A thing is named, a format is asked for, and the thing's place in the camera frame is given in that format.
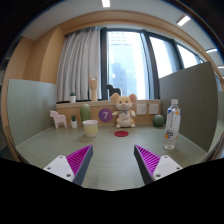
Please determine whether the wooden ledge shelf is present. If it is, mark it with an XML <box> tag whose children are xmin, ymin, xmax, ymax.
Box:
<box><xmin>56</xmin><ymin>100</ymin><xmax>161</xmax><ymax>125</ymax></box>

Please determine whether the tall green cactus figure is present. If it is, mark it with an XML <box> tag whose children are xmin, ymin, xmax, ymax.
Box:
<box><xmin>80</xmin><ymin>104</ymin><xmax>91</xmax><ymax>121</ymax></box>

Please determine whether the pink toy horse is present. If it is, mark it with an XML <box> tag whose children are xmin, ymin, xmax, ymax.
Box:
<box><xmin>50</xmin><ymin>111</ymin><xmax>67</xmax><ymax>127</ymax></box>

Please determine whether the grey white curtain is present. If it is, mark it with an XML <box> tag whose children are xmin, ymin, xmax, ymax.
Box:
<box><xmin>56</xmin><ymin>26</ymin><xmax>100</xmax><ymax>101</ymax></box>

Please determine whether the pale yellow cup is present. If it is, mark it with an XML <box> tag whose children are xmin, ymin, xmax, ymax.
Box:
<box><xmin>83</xmin><ymin>120</ymin><xmax>98</xmax><ymax>137</ymax></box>

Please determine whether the white wall socket left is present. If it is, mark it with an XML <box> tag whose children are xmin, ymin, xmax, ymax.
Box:
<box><xmin>136</xmin><ymin>104</ymin><xmax>147</xmax><ymax>115</ymax></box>

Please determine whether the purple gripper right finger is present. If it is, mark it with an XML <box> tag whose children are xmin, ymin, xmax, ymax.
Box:
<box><xmin>134</xmin><ymin>145</ymin><xmax>182</xmax><ymax>185</ymax></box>

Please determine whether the white wall socket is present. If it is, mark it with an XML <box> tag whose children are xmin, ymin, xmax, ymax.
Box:
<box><xmin>136</xmin><ymin>104</ymin><xmax>147</xmax><ymax>115</ymax></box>
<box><xmin>149</xmin><ymin>104</ymin><xmax>159</xmax><ymax>115</ymax></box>

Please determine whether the clear plastic water bottle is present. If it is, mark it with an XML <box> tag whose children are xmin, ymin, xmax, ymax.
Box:
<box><xmin>163</xmin><ymin>99</ymin><xmax>181</xmax><ymax>150</ymax></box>

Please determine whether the red round coaster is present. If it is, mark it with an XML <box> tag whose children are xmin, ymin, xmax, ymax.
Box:
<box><xmin>114</xmin><ymin>131</ymin><xmax>129</xmax><ymax>137</ymax></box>

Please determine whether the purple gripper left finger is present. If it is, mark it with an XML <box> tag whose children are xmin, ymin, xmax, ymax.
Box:
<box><xmin>44</xmin><ymin>144</ymin><xmax>93</xmax><ymax>186</ymax></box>

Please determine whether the round green cactus figure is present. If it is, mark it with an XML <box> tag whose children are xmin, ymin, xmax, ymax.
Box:
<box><xmin>153</xmin><ymin>115</ymin><xmax>164</xmax><ymax>127</ymax></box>

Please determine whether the white wall socket right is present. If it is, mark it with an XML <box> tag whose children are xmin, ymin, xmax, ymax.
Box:
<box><xmin>149</xmin><ymin>104</ymin><xmax>159</xmax><ymax>115</ymax></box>

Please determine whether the black horse figure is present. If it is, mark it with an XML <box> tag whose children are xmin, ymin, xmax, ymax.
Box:
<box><xmin>106</xmin><ymin>84</ymin><xmax>121</xmax><ymax>98</ymax></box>

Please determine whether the wooden hand figure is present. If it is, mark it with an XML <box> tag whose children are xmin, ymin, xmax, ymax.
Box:
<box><xmin>89</xmin><ymin>76</ymin><xmax>98</xmax><ymax>101</ymax></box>

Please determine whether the small plant in white pot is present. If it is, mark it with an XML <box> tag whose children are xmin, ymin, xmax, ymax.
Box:
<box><xmin>70</xmin><ymin>114</ymin><xmax>77</xmax><ymax>128</ymax></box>

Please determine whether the purple round number sign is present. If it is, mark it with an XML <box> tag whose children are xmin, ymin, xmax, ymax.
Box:
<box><xmin>99</xmin><ymin>108</ymin><xmax>113</xmax><ymax>122</ymax></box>

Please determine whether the beige plush mouse toy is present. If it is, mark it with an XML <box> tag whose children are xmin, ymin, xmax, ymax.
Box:
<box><xmin>111</xmin><ymin>93</ymin><xmax>137</xmax><ymax>128</ymax></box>

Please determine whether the potted plant on ledge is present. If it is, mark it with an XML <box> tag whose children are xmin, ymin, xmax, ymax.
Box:
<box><xmin>70</xmin><ymin>92</ymin><xmax>76</xmax><ymax>103</ymax></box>

